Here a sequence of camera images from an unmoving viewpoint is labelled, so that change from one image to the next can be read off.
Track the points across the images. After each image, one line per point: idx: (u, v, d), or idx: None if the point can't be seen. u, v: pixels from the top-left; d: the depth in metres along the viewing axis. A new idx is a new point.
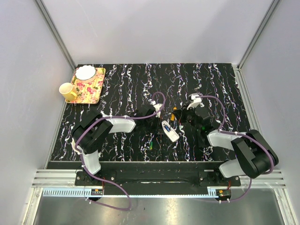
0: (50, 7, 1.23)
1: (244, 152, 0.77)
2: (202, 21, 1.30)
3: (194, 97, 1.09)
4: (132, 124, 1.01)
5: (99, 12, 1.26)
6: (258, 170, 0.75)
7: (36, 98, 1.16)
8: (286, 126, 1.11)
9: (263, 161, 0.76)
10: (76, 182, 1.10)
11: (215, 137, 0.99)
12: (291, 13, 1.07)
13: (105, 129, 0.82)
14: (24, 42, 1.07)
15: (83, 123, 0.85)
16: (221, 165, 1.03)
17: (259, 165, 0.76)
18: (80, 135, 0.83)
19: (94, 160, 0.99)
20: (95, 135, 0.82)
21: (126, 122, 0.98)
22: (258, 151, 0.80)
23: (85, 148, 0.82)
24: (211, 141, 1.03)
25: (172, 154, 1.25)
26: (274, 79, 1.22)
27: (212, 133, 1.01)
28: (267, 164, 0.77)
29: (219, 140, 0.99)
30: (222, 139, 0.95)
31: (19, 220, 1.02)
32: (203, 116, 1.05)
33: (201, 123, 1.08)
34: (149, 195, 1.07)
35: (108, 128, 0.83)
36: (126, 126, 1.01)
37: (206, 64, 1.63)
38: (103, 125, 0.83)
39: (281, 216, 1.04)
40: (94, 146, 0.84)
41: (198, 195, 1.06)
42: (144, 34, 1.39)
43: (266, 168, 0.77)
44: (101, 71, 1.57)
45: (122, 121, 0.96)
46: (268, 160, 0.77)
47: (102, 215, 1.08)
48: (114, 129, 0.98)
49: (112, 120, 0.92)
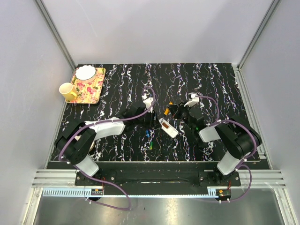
0: (50, 7, 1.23)
1: (228, 135, 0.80)
2: (202, 21, 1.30)
3: (194, 96, 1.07)
4: (121, 126, 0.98)
5: (98, 12, 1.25)
6: (242, 150, 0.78)
7: (36, 98, 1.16)
8: (286, 126, 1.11)
9: (247, 142, 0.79)
10: (76, 182, 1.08)
11: (206, 133, 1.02)
12: (290, 12, 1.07)
13: (88, 138, 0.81)
14: (24, 42, 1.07)
15: (65, 135, 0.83)
16: (219, 163, 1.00)
17: (243, 145, 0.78)
18: (63, 145, 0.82)
19: (89, 163, 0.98)
20: (77, 145, 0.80)
21: (115, 125, 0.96)
22: (242, 133, 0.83)
23: (70, 159, 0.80)
24: (202, 138, 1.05)
25: (172, 154, 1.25)
26: (274, 79, 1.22)
27: (202, 130, 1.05)
28: (251, 144, 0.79)
29: (208, 135, 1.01)
30: (210, 132, 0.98)
31: (19, 220, 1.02)
32: (197, 116, 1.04)
33: (194, 123, 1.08)
34: (149, 195, 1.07)
35: (91, 136, 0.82)
36: (115, 129, 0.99)
37: (206, 64, 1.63)
38: (86, 133, 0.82)
39: (281, 216, 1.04)
40: (79, 156, 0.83)
41: (198, 195, 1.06)
42: (144, 33, 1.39)
43: (250, 147, 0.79)
44: (101, 71, 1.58)
45: (108, 127, 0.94)
46: (251, 140, 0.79)
47: (102, 215, 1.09)
48: (103, 134, 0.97)
49: (96, 126, 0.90)
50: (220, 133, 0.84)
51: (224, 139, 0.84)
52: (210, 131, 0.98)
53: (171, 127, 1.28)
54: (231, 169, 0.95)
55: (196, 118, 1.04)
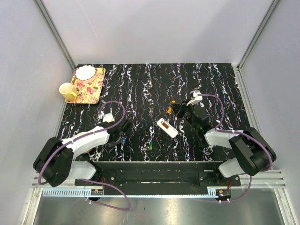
0: (50, 7, 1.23)
1: (242, 150, 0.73)
2: (202, 21, 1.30)
3: (196, 94, 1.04)
4: (105, 136, 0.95)
5: (99, 12, 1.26)
6: (256, 167, 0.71)
7: (36, 98, 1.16)
8: (286, 126, 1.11)
9: (261, 159, 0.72)
10: (76, 182, 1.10)
11: (213, 136, 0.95)
12: (290, 12, 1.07)
13: (64, 159, 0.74)
14: (24, 42, 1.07)
15: (42, 157, 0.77)
16: (221, 165, 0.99)
17: (258, 162, 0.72)
18: (41, 167, 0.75)
19: (84, 169, 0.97)
20: (53, 168, 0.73)
21: (97, 136, 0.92)
22: (256, 148, 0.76)
23: (49, 181, 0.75)
24: (208, 140, 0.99)
25: (172, 154, 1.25)
26: (274, 79, 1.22)
27: (209, 132, 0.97)
28: (266, 161, 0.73)
29: (217, 140, 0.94)
30: (220, 138, 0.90)
31: (19, 220, 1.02)
32: (202, 116, 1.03)
33: (198, 123, 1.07)
34: (149, 195, 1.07)
35: (68, 157, 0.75)
36: (98, 140, 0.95)
37: (206, 64, 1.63)
38: (62, 154, 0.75)
39: (281, 216, 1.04)
40: (59, 176, 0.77)
41: (198, 195, 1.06)
42: (144, 33, 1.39)
43: (265, 164, 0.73)
44: (101, 71, 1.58)
45: (89, 140, 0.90)
46: (266, 156, 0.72)
47: (102, 215, 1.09)
48: (85, 148, 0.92)
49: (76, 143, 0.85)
50: (232, 147, 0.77)
51: (236, 154, 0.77)
52: (218, 135, 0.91)
53: (172, 128, 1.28)
54: (231, 174, 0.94)
55: (201, 118, 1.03)
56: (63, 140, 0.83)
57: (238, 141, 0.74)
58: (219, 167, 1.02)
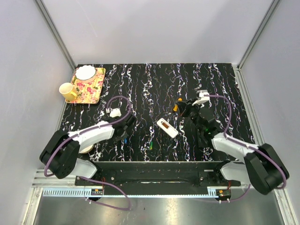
0: (50, 7, 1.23)
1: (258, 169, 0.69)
2: (202, 21, 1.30)
3: (202, 95, 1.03)
4: (111, 131, 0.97)
5: (99, 13, 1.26)
6: (269, 185, 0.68)
7: (36, 98, 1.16)
8: (286, 125, 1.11)
9: (274, 178, 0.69)
10: (76, 182, 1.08)
11: (221, 143, 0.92)
12: (290, 12, 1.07)
13: (72, 151, 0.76)
14: (24, 43, 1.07)
15: (48, 149, 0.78)
16: (223, 166, 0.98)
17: (271, 181, 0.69)
18: (48, 159, 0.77)
19: (85, 168, 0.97)
20: (60, 160, 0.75)
21: (103, 131, 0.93)
22: (270, 167, 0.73)
23: (56, 173, 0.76)
24: (214, 145, 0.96)
25: (172, 154, 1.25)
26: (274, 79, 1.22)
27: (217, 137, 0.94)
28: (279, 180, 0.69)
29: (225, 147, 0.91)
30: (229, 147, 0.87)
31: (19, 220, 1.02)
32: (208, 118, 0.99)
33: (205, 124, 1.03)
34: (149, 195, 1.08)
35: (75, 149, 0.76)
36: (102, 136, 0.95)
37: (206, 64, 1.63)
38: (69, 147, 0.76)
39: (281, 216, 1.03)
40: (66, 169, 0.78)
41: (198, 195, 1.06)
42: (144, 34, 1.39)
43: (277, 183, 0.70)
44: (101, 71, 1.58)
45: (95, 135, 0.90)
46: (280, 176, 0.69)
47: (102, 215, 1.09)
48: (89, 143, 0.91)
49: (82, 137, 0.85)
50: (245, 163, 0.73)
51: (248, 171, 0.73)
52: (227, 144, 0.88)
53: (171, 127, 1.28)
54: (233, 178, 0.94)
55: (207, 120, 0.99)
56: (70, 133, 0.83)
57: (254, 158, 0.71)
58: (219, 169, 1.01)
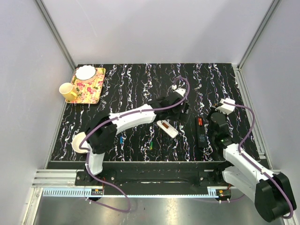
0: (50, 7, 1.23)
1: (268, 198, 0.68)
2: (202, 21, 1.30)
3: (223, 101, 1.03)
4: (152, 116, 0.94)
5: (99, 12, 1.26)
6: (273, 214, 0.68)
7: (36, 98, 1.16)
8: (286, 126, 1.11)
9: (281, 207, 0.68)
10: (76, 182, 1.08)
11: (232, 157, 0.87)
12: (290, 12, 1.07)
13: (109, 133, 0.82)
14: (24, 42, 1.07)
15: (92, 125, 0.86)
16: (225, 168, 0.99)
17: (276, 210, 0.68)
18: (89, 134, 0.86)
19: (100, 161, 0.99)
20: (100, 139, 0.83)
21: (144, 115, 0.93)
22: (279, 196, 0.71)
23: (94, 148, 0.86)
24: (225, 155, 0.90)
25: (172, 154, 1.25)
26: (275, 79, 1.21)
27: (230, 149, 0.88)
28: (285, 210, 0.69)
29: (236, 163, 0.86)
30: (242, 166, 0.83)
31: (20, 219, 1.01)
32: (220, 123, 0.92)
33: (216, 129, 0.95)
34: (149, 195, 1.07)
35: (112, 132, 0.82)
36: (144, 120, 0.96)
37: (206, 64, 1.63)
38: (108, 129, 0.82)
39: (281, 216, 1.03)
40: (102, 147, 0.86)
41: (198, 195, 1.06)
42: (144, 34, 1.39)
43: (282, 213, 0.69)
44: (101, 71, 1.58)
45: (136, 119, 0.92)
46: (287, 207, 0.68)
47: (102, 215, 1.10)
48: (131, 126, 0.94)
49: (123, 120, 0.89)
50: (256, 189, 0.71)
51: (256, 196, 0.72)
52: (239, 161, 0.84)
53: (171, 128, 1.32)
54: (232, 183, 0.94)
55: (218, 124, 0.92)
56: (111, 116, 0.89)
57: (266, 187, 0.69)
58: (221, 171, 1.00)
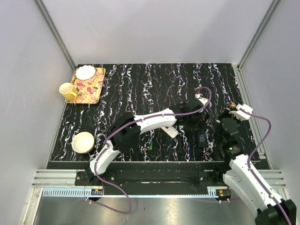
0: (50, 7, 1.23)
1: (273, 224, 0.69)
2: (202, 21, 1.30)
3: (239, 107, 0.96)
4: (172, 121, 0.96)
5: (99, 13, 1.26)
6: None
7: (36, 98, 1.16)
8: (286, 126, 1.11)
9: None
10: (76, 182, 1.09)
11: (239, 170, 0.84)
12: (290, 12, 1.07)
13: (134, 132, 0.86)
14: (24, 43, 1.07)
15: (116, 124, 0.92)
16: (227, 171, 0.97)
17: None
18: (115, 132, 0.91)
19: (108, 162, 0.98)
20: (124, 138, 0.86)
21: (165, 119, 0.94)
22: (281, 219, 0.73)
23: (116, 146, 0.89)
24: (232, 166, 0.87)
25: (172, 154, 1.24)
26: (274, 79, 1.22)
27: (239, 162, 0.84)
28: None
29: (243, 176, 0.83)
30: (249, 182, 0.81)
31: (19, 220, 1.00)
32: (230, 131, 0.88)
33: (225, 136, 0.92)
34: (149, 195, 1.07)
35: (136, 132, 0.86)
36: (165, 124, 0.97)
37: (206, 64, 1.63)
38: (132, 129, 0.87)
39: None
40: (124, 146, 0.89)
41: (198, 195, 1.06)
42: (144, 34, 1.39)
43: None
44: (101, 71, 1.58)
45: (158, 122, 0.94)
46: None
47: (103, 215, 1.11)
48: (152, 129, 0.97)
49: (146, 122, 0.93)
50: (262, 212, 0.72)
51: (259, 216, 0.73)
52: (247, 177, 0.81)
53: (171, 128, 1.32)
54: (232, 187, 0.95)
55: (229, 133, 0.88)
56: (136, 116, 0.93)
57: (273, 213, 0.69)
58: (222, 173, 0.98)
